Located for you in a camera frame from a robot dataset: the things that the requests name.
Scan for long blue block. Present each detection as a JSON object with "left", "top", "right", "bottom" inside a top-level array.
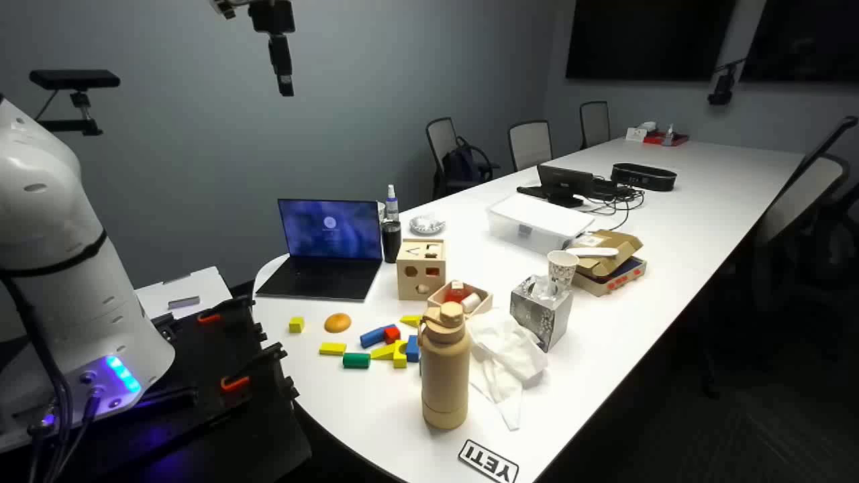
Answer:
[{"left": 356, "top": 325, "right": 390, "bottom": 350}]

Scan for small wooden box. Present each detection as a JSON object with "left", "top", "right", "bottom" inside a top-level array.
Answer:
[{"left": 425, "top": 276, "right": 497, "bottom": 319}]

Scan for YETI sticker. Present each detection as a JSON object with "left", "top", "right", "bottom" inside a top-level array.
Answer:
[{"left": 457, "top": 433, "right": 524, "bottom": 483}]

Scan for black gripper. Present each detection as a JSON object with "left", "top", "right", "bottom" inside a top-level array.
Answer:
[{"left": 246, "top": 0, "right": 298, "bottom": 99}]

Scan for black wall television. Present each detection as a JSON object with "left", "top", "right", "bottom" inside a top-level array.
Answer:
[
  {"left": 563, "top": 0, "right": 740, "bottom": 83},
  {"left": 740, "top": 0, "right": 859, "bottom": 89}
]

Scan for orange dome block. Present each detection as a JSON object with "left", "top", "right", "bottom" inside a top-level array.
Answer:
[{"left": 321, "top": 309, "right": 353, "bottom": 335}]

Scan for white paper sheet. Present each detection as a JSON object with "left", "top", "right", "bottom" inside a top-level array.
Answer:
[{"left": 133, "top": 263, "right": 237, "bottom": 325}]

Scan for white small tissue box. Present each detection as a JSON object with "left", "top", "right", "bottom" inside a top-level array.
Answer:
[{"left": 623, "top": 118, "right": 661, "bottom": 146}]

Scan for black backpack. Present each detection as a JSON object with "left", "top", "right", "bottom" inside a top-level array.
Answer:
[{"left": 441, "top": 140, "right": 497, "bottom": 192}]

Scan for grey office chair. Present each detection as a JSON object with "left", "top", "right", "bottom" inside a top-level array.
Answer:
[
  {"left": 505, "top": 118, "right": 556, "bottom": 174},
  {"left": 578, "top": 97, "right": 618, "bottom": 150}
]

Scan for white crumpled cloth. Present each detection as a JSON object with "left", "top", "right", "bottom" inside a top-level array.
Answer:
[{"left": 467, "top": 314, "right": 551, "bottom": 433}]

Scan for tangled black table cables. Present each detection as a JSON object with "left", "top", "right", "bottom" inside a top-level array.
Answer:
[{"left": 584, "top": 184, "right": 649, "bottom": 224}]

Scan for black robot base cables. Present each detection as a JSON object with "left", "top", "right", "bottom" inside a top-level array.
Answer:
[{"left": 0, "top": 272, "right": 105, "bottom": 483}]

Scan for crumpled plastic bag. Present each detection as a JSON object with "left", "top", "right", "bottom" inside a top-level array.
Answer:
[{"left": 508, "top": 270, "right": 578, "bottom": 353}]

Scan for wooden shape sorter cube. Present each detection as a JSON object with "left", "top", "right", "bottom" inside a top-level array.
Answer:
[{"left": 394, "top": 236, "right": 451, "bottom": 302}]

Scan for white plastic storage bin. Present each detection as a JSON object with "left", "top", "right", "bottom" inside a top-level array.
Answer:
[{"left": 486, "top": 189, "right": 599, "bottom": 254}]

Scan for black camera on stand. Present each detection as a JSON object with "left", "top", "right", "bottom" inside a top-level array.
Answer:
[{"left": 27, "top": 67, "right": 124, "bottom": 140}]

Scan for red block in wooden box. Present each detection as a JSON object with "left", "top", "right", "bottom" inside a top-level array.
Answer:
[{"left": 445, "top": 278, "right": 478, "bottom": 305}]

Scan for office chair with backpack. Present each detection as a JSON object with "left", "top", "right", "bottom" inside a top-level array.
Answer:
[{"left": 420, "top": 111, "right": 497, "bottom": 201}]

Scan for black wall mounted device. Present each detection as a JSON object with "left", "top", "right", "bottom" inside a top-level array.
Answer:
[{"left": 702, "top": 55, "right": 748, "bottom": 109}]

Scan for tan insulated water bottle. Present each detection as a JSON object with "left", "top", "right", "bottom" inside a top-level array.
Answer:
[{"left": 416, "top": 301, "right": 476, "bottom": 433}]

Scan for yellow wedge block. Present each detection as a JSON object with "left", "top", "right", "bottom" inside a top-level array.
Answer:
[{"left": 368, "top": 338, "right": 410, "bottom": 372}]

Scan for black open laptop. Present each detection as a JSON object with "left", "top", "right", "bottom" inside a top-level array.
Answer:
[{"left": 253, "top": 195, "right": 386, "bottom": 305}]

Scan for dark office chair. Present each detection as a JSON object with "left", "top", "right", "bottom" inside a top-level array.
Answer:
[{"left": 701, "top": 111, "right": 859, "bottom": 399}]

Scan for red flat item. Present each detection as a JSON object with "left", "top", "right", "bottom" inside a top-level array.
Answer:
[{"left": 641, "top": 125, "right": 692, "bottom": 150}]

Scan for patterned paper cup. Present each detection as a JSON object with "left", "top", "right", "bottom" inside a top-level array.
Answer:
[{"left": 380, "top": 211, "right": 404, "bottom": 264}]

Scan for black robot cart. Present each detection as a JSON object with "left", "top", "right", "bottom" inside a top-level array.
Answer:
[{"left": 50, "top": 294, "right": 317, "bottom": 483}]

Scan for black oblong case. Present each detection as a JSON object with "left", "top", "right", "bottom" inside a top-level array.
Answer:
[{"left": 610, "top": 160, "right": 680, "bottom": 195}]

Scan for open cardboard box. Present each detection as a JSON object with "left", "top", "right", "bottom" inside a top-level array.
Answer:
[{"left": 568, "top": 227, "right": 649, "bottom": 297}]

